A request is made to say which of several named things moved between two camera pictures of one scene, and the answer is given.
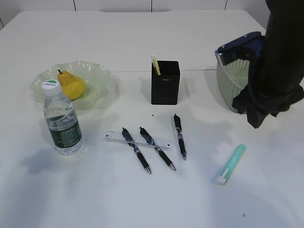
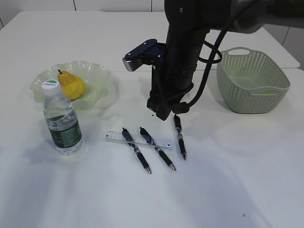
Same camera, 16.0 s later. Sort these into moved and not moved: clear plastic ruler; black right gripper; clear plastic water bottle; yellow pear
Moved: black right gripper
Not moved: clear plastic water bottle; yellow pear; clear plastic ruler
